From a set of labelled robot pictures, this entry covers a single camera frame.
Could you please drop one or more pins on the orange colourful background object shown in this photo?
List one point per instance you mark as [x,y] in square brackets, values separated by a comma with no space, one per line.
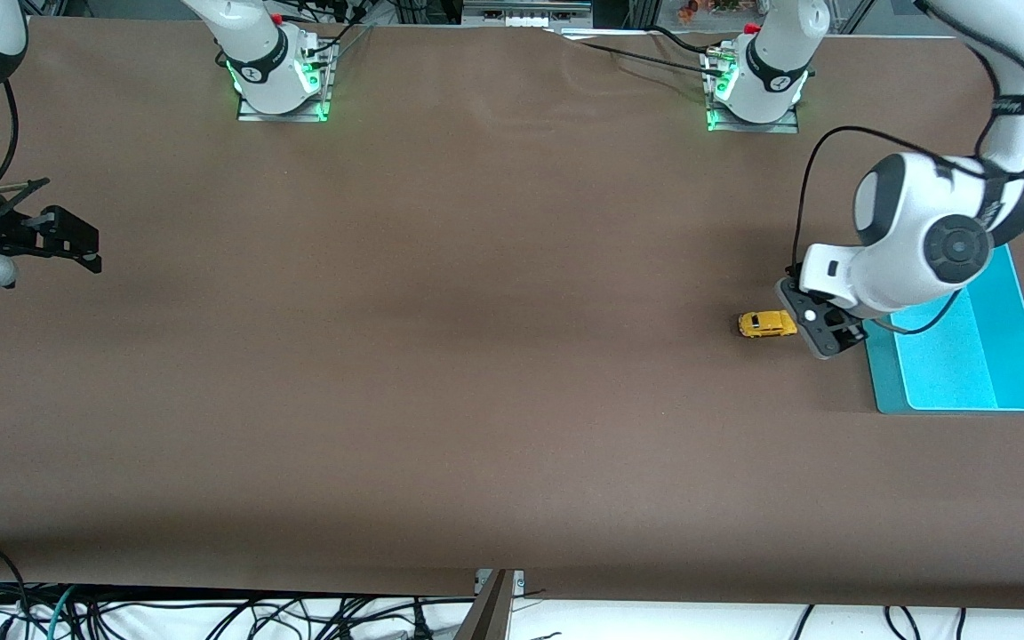
[708,8]

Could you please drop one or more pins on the teal plastic bin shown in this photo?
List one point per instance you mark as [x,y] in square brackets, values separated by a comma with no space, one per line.
[965,373]

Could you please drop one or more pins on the brown table cover sheet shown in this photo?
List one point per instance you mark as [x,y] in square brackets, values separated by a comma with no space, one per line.
[512,400]

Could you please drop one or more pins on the grey power strip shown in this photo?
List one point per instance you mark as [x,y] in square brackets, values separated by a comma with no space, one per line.
[525,12]

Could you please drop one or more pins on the aluminium frame post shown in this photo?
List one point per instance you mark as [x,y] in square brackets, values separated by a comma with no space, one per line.
[487,613]

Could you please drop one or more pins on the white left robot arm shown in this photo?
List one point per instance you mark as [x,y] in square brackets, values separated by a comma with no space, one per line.
[903,222]

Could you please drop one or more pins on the yellow beetle toy car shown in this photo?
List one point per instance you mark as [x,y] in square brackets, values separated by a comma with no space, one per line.
[768,324]

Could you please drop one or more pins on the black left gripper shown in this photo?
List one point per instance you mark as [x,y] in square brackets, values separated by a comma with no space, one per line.
[844,337]

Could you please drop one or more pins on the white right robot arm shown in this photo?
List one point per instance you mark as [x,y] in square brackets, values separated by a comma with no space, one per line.
[254,44]

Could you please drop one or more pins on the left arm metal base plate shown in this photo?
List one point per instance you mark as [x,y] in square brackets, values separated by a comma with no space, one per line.
[752,127]

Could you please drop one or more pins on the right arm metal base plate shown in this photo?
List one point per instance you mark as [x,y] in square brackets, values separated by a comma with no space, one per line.
[285,116]

